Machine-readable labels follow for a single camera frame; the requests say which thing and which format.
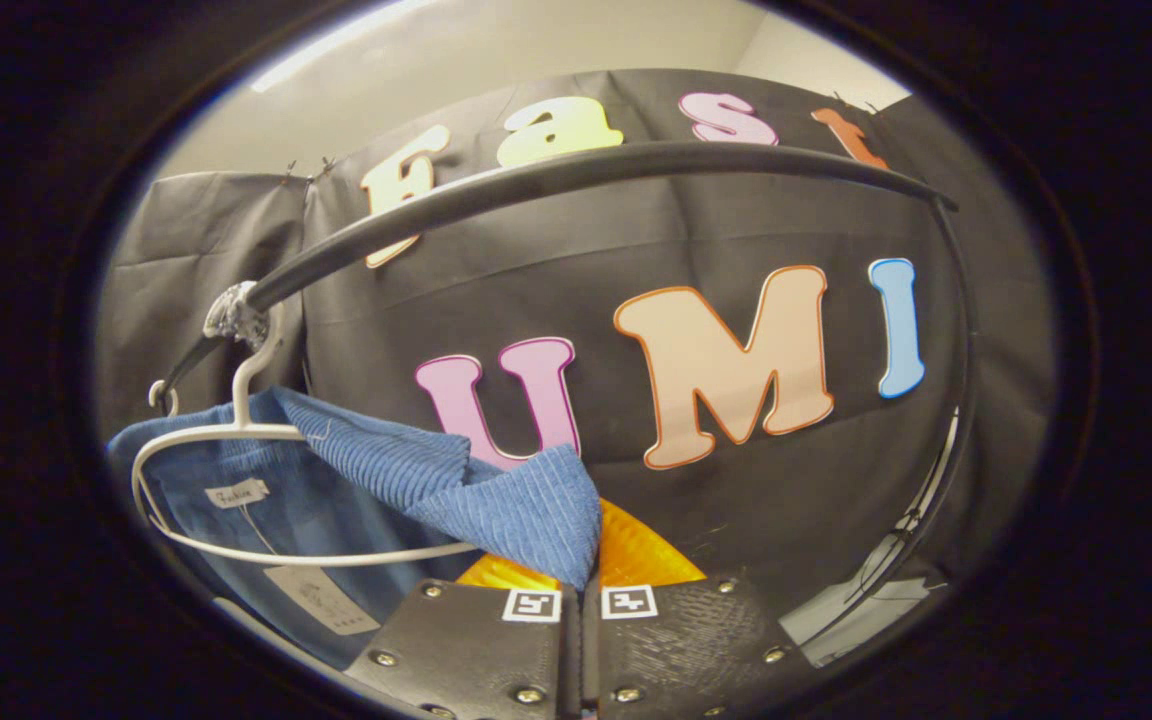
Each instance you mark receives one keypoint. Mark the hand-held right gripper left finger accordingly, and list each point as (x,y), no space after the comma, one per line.
(476,650)

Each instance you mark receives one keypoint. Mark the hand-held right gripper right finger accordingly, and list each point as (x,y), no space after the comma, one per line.
(676,650)

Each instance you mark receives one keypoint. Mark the white hanger with taped hook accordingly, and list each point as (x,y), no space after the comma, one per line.
(238,405)

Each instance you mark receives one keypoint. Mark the black backdrop cloth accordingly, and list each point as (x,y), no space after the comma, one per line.
(736,520)

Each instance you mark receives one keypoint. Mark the silver tape wad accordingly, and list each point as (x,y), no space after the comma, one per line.
(236,318)

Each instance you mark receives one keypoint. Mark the black clothes rail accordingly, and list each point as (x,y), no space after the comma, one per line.
(586,165)

